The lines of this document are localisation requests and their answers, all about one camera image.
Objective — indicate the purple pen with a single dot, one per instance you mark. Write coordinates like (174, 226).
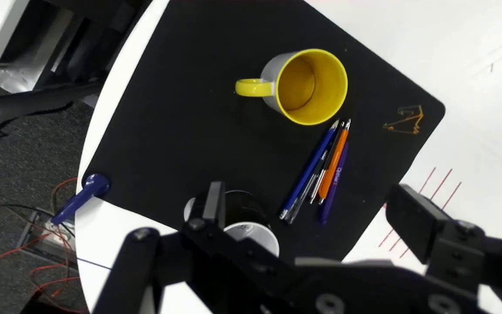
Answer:
(333, 198)

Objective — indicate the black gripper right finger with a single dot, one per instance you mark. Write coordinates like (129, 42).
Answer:
(422, 224)

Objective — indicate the black mat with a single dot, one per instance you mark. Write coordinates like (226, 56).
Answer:
(174, 116)

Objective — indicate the white mug yellow inside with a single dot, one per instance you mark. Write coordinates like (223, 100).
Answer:
(313, 88)

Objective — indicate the dark pen silver tip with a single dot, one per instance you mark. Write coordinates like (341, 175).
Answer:
(300, 203)

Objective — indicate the blue table clamp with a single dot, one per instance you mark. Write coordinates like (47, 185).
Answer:
(82, 198)

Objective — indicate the orange pen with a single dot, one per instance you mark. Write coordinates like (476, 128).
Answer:
(336, 163)

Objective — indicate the blue pencil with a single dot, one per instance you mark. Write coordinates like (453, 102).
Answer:
(312, 168)

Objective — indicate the white mug black inside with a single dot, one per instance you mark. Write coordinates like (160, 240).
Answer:
(252, 233)

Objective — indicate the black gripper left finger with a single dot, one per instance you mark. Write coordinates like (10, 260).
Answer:
(214, 203)

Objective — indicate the thin black pen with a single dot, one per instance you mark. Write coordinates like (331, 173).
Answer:
(322, 175)

